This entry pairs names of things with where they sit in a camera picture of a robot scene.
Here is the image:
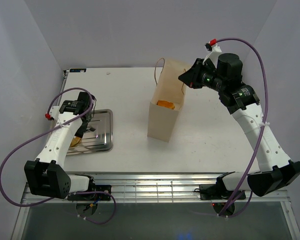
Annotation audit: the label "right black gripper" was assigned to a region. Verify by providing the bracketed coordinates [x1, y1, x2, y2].
[177, 58, 225, 93]

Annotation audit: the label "metal tongs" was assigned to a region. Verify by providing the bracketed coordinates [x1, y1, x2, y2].
[84, 118, 96, 133]

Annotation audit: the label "fake croissant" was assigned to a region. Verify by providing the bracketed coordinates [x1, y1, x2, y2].
[69, 136, 82, 148]

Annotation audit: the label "sesame twisted bread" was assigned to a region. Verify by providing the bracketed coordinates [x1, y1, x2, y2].
[157, 100, 175, 110]

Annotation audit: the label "beige paper bag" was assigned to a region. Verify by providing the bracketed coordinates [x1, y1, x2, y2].
[147, 57, 191, 142]

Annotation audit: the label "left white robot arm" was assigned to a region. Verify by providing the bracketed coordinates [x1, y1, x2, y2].
[24, 91, 96, 200]

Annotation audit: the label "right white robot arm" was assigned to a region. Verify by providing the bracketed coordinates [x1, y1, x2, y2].
[178, 53, 300, 199]

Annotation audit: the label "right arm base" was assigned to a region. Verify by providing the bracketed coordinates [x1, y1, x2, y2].
[193, 184, 233, 200]

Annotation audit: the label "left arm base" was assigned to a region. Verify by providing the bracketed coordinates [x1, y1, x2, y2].
[67, 184, 112, 202]

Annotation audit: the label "left blue table label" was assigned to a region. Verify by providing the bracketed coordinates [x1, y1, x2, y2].
[69, 68, 87, 73]

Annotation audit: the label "steel tray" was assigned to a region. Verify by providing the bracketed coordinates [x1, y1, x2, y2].
[66, 109, 114, 156]

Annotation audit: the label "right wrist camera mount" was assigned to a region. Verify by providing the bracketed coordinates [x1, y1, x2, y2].
[203, 39, 222, 63]

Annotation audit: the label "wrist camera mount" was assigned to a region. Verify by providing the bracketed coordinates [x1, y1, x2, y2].
[45, 105, 60, 121]
[203, 39, 222, 63]

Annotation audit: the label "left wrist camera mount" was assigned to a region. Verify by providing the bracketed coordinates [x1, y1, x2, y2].
[45, 105, 60, 121]

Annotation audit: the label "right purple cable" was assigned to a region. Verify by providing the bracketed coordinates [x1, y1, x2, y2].
[216, 37, 269, 219]

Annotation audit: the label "aluminium rail frame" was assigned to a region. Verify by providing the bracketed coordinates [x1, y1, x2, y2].
[12, 173, 300, 240]

